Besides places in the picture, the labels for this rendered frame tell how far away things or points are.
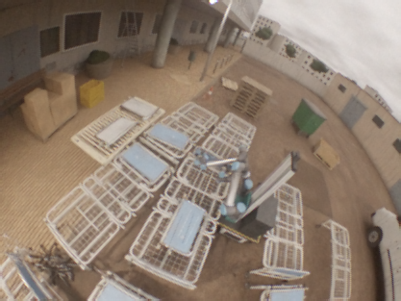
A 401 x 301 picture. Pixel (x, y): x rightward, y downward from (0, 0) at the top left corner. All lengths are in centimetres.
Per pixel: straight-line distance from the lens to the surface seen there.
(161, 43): 749
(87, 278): 278
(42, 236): 316
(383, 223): 780
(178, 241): 218
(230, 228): 277
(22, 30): 586
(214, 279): 287
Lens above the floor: 265
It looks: 42 degrees down
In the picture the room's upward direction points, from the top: 25 degrees clockwise
